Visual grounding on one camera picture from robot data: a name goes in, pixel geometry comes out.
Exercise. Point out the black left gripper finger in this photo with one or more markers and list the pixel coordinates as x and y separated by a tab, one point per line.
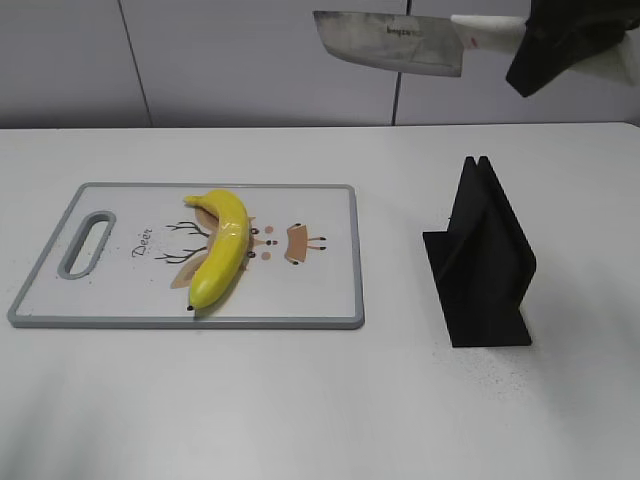
561	34

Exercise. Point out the cleaver knife with white handle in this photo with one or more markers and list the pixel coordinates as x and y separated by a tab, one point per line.
421	45

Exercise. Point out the yellow plastic banana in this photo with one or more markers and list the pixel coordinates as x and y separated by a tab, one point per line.
216	273

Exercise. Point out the black knife stand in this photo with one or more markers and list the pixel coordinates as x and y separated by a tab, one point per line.
482	263

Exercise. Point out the white grey-rimmed cutting board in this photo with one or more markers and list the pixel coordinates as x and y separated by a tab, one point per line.
123	255

